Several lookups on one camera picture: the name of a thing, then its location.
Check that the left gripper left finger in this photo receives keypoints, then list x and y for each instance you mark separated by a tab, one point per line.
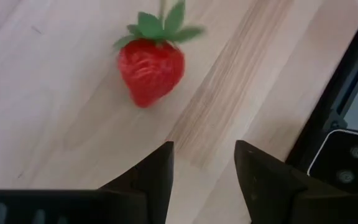
148	193

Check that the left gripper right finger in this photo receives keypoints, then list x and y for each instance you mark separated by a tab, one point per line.
266	193

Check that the red toy strawberry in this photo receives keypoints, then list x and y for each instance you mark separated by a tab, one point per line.
151	71

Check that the table-level camera box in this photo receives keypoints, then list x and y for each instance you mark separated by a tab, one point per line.
346	161

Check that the black aluminium table frame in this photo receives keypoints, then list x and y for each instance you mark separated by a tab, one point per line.
337	87

